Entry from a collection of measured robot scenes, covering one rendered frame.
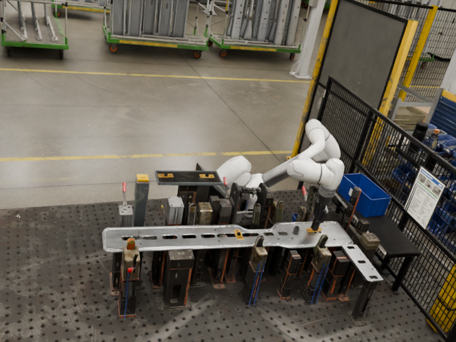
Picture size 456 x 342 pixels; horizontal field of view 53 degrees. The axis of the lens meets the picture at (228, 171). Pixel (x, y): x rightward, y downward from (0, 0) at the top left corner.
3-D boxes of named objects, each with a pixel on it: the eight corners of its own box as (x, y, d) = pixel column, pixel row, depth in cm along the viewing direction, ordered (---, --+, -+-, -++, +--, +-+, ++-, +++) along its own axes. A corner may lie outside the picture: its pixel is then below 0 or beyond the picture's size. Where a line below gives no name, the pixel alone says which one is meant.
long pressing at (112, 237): (103, 256, 218) (103, 254, 218) (102, 228, 237) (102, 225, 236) (355, 245, 261) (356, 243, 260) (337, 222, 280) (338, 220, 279)
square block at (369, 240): (349, 290, 272) (368, 241, 255) (343, 280, 278) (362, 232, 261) (362, 289, 274) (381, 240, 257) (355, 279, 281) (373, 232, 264)
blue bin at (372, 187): (364, 217, 282) (371, 199, 276) (336, 191, 306) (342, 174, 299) (385, 215, 289) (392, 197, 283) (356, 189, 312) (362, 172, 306)
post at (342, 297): (340, 302, 261) (355, 262, 247) (331, 288, 270) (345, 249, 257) (349, 300, 263) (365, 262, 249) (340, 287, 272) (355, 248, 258)
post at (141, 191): (130, 247, 272) (136, 183, 251) (129, 239, 278) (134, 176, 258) (143, 246, 274) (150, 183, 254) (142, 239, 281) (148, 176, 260)
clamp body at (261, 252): (243, 307, 245) (256, 256, 229) (237, 290, 255) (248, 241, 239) (259, 306, 248) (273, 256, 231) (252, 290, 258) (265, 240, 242)
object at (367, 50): (357, 220, 477) (429, 23, 383) (347, 221, 471) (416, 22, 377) (295, 158, 582) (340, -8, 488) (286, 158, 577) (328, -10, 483)
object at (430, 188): (425, 232, 257) (446, 184, 242) (402, 209, 275) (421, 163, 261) (428, 231, 257) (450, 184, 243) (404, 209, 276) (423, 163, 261)
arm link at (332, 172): (336, 181, 255) (313, 178, 253) (344, 157, 247) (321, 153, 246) (340, 191, 245) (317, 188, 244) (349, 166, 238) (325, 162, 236)
